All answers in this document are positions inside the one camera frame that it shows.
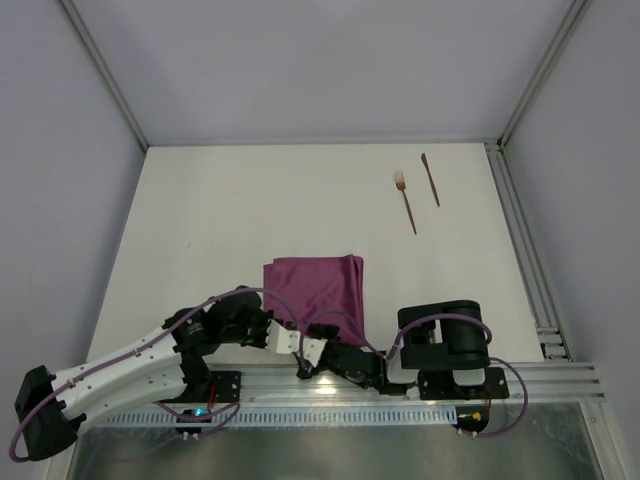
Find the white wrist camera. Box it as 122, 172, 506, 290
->
266, 323, 300, 355
302, 337, 327, 367

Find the copper knife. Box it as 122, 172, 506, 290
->
421, 152, 441, 208

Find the slotted grey cable duct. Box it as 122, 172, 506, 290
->
99, 404, 457, 428

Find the purple satin napkin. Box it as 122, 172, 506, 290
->
263, 255, 364, 346

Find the aluminium corner post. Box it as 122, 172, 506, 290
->
55, 0, 150, 153
497, 0, 592, 149

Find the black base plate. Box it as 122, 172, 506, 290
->
417, 367, 510, 401
205, 370, 242, 404

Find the aluminium rail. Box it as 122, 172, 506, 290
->
484, 143, 573, 362
199, 362, 609, 409

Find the aluminium front rail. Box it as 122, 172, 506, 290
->
199, 362, 609, 409

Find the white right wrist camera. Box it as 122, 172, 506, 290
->
302, 337, 327, 367

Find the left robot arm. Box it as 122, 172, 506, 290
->
9, 286, 272, 463

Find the copper fork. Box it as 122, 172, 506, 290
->
394, 170, 417, 234

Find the aluminium right side rail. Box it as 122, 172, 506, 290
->
484, 143, 573, 362

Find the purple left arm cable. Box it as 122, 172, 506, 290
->
9, 285, 304, 461

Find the aluminium left corner post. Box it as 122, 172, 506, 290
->
55, 0, 150, 153

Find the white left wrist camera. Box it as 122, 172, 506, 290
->
266, 323, 300, 355

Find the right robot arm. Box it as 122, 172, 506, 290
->
297, 300, 504, 401

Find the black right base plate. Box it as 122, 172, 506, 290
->
417, 367, 510, 401

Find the aluminium right corner post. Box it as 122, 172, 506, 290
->
497, 0, 592, 149

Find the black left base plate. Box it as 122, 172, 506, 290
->
205, 370, 242, 404

